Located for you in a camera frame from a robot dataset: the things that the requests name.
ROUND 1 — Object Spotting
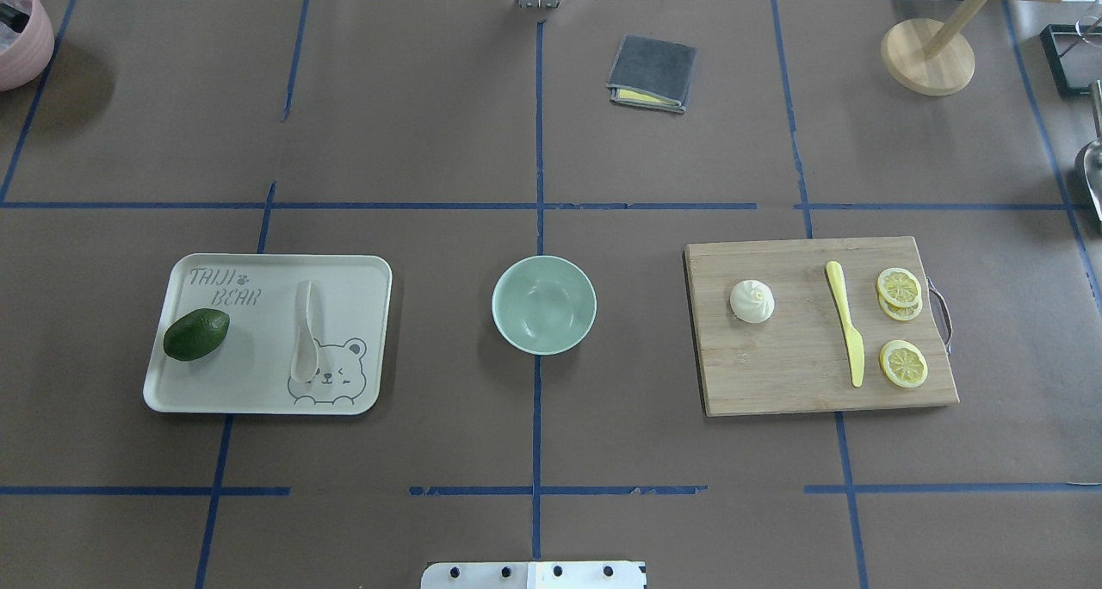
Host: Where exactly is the light green bowl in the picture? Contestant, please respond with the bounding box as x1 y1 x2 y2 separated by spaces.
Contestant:
491 255 598 355

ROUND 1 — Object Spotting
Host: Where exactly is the upper lemon slice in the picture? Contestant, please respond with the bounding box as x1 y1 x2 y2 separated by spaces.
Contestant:
876 267 922 309

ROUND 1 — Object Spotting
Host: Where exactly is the white steamed bun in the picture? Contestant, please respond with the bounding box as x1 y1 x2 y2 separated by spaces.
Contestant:
728 279 776 325

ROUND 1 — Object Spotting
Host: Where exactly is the wooden cutting board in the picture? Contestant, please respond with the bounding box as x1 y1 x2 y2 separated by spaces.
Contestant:
684 236 959 417

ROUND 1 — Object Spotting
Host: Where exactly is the cream bear serving tray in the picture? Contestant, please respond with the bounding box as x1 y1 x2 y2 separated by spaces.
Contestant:
143 254 393 415

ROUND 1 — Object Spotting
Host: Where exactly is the white ceramic spoon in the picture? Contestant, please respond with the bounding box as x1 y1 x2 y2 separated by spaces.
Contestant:
290 280 320 384

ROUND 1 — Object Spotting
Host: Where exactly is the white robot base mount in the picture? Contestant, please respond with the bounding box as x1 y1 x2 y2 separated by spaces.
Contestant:
420 561 648 588

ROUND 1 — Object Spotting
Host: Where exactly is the grey folded cloth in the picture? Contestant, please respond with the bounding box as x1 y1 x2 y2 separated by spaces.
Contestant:
606 34 699 115

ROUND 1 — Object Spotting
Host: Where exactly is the black glass rack tray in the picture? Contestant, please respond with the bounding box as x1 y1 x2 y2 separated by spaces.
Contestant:
1038 24 1101 97

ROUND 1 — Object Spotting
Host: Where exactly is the single lemon slice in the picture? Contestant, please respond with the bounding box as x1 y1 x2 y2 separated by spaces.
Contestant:
879 339 928 388

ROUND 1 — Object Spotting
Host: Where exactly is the metal scoop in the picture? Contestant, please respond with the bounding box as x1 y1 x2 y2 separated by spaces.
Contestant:
1077 81 1102 221

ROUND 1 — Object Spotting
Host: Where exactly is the wooden mug tree stand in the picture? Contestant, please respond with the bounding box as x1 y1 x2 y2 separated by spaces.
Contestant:
879 0 1062 97

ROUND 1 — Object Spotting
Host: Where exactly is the lower stacked lemon slice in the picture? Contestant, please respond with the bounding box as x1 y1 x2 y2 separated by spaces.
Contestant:
878 297 923 321

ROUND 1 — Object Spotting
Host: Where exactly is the yellow plastic knife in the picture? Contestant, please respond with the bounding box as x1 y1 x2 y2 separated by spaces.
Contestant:
824 260 866 388

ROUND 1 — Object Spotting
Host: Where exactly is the green avocado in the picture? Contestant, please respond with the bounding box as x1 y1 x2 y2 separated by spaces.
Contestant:
163 309 231 362

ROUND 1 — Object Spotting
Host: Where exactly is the pink bowl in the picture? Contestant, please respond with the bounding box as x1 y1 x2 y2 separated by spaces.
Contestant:
1 0 55 92

